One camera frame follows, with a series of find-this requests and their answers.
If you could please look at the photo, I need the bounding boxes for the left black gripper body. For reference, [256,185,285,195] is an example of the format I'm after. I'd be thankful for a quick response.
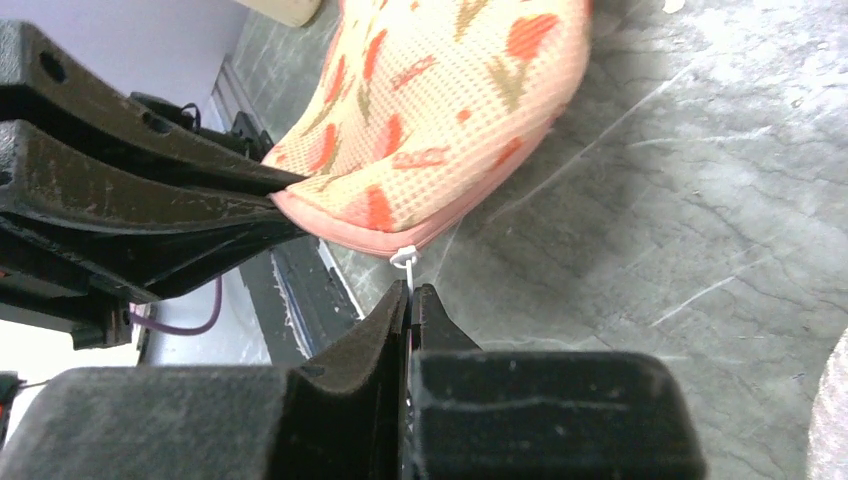
[1,218,199,350]

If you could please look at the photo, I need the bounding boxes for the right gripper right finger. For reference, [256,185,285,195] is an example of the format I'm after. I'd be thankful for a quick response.
[404,284,707,479]

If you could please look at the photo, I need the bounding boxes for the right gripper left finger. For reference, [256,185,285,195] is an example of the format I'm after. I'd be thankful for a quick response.
[1,281,409,479]

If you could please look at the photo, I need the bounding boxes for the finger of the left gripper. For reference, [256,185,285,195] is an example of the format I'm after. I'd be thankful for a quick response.
[1,120,303,300]
[1,20,302,196]

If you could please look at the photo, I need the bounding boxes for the white zipper pull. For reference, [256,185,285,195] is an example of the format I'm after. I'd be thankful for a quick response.
[389,245,420,297]

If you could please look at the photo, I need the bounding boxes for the floral pink laundry bag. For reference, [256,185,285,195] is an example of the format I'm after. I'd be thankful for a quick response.
[264,0,593,258]

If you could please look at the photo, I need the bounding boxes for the cream laundry basket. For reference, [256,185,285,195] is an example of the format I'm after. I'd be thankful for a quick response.
[237,0,322,28]

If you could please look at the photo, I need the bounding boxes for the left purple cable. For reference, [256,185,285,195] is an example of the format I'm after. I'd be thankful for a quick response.
[129,274,225,338]

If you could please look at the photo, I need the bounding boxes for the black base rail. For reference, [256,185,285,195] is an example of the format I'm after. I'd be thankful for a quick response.
[239,237,363,367]

